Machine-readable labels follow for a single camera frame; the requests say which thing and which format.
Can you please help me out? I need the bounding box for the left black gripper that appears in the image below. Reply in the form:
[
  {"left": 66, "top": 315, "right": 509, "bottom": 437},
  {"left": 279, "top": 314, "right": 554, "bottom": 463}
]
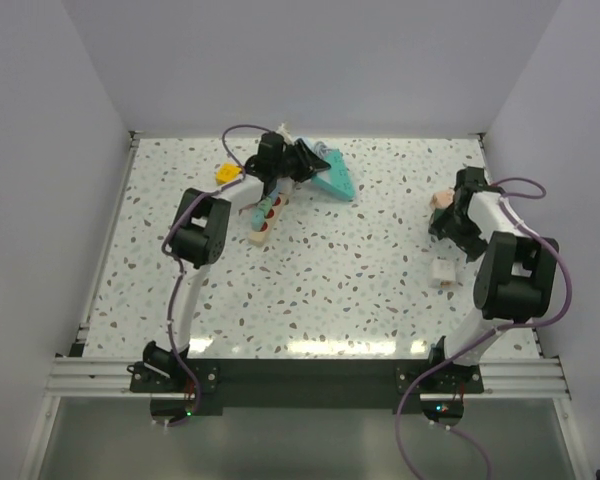
[{"left": 272, "top": 138, "right": 328, "bottom": 183}]

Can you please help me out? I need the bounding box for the pink round socket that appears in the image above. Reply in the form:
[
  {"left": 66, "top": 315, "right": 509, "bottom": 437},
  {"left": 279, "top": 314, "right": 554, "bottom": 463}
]
[{"left": 430, "top": 189, "right": 455, "bottom": 210}]

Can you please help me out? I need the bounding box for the teal triangular power strip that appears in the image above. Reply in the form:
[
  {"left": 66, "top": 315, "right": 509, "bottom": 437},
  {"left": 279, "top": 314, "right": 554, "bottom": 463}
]
[{"left": 311, "top": 149, "right": 355, "bottom": 201}]

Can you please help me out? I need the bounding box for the white cube tiger sticker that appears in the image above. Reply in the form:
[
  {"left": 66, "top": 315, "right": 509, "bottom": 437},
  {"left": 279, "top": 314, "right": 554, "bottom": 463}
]
[{"left": 428, "top": 258, "right": 457, "bottom": 288}]

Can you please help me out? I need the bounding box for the beige long power strip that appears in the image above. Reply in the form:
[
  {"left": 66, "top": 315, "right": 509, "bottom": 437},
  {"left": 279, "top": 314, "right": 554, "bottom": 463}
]
[{"left": 248, "top": 193, "right": 289, "bottom": 247}]

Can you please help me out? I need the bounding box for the round light blue socket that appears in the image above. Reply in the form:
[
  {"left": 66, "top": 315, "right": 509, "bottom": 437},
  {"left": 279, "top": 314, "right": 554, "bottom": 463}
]
[{"left": 295, "top": 137, "right": 313, "bottom": 150}]

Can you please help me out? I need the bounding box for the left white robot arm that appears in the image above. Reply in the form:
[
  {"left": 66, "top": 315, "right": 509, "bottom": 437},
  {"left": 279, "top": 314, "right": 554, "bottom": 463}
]
[{"left": 143, "top": 130, "right": 332, "bottom": 392}]

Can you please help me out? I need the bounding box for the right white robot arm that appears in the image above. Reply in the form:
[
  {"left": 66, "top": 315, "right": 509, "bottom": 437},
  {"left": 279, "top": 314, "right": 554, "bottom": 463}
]
[{"left": 425, "top": 189, "right": 560, "bottom": 393}]

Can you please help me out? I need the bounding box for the green adapter plug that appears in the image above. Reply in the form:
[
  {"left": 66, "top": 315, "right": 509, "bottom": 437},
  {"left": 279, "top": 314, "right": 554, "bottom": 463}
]
[{"left": 257, "top": 197, "right": 274, "bottom": 216}]

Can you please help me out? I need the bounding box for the teal adapter plug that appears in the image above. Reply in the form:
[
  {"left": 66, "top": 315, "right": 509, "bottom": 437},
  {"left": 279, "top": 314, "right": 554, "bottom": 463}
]
[{"left": 251, "top": 210, "right": 266, "bottom": 231}]

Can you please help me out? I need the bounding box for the yellow cube socket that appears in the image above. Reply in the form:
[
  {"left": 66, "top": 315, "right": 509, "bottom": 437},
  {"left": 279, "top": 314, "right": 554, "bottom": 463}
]
[{"left": 215, "top": 163, "right": 243, "bottom": 185}]

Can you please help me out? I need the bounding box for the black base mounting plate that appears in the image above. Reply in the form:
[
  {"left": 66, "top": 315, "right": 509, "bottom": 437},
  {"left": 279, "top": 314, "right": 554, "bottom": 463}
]
[{"left": 127, "top": 359, "right": 484, "bottom": 419}]

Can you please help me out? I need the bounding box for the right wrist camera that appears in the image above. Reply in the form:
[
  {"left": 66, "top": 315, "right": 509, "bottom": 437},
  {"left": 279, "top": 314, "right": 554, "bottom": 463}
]
[{"left": 454, "top": 166, "right": 490, "bottom": 202}]

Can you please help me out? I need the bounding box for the aluminium rail frame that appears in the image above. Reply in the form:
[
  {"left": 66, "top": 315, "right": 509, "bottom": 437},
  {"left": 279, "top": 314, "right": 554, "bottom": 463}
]
[{"left": 44, "top": 132, "right": 574, "bottom": 401}]

